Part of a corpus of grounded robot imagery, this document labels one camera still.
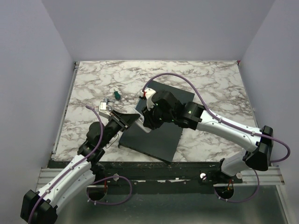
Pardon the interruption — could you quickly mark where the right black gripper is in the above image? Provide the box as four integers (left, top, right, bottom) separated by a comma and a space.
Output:
141, 101, 174, 130

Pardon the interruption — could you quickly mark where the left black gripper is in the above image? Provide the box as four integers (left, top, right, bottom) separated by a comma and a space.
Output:
100, 110, 140, 148

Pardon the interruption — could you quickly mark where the white remote control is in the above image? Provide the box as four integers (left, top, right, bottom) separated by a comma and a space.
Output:
129, 107, 151, 133

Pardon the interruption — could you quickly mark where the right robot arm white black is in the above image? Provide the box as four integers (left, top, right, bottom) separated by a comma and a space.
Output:
142, 88, 273, 183

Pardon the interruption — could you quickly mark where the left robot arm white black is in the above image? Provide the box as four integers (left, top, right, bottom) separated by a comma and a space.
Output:
20, 110, 140, 224

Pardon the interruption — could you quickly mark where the chrome metal fitting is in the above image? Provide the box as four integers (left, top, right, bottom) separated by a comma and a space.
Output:
103, 98, 115, 104

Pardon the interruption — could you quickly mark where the dark flat metal box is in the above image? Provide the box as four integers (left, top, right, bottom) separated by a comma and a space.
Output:
118, 81, 194, 162

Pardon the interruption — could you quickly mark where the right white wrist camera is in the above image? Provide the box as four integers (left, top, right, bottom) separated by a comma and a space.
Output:
139, 88, 156, 111

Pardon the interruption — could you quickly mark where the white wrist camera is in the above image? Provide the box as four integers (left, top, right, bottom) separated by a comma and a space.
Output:
139, 88, 156, 111
98, 101, 112, 119

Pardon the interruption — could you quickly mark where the green handled screwdriver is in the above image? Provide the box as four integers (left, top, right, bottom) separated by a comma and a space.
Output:
114, 91, 121, 101

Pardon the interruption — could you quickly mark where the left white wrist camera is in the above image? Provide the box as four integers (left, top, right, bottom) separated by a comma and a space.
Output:
98, 101, 112, 119

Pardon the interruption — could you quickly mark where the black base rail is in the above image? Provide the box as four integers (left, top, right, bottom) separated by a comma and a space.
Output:
48, 160, 243, 194

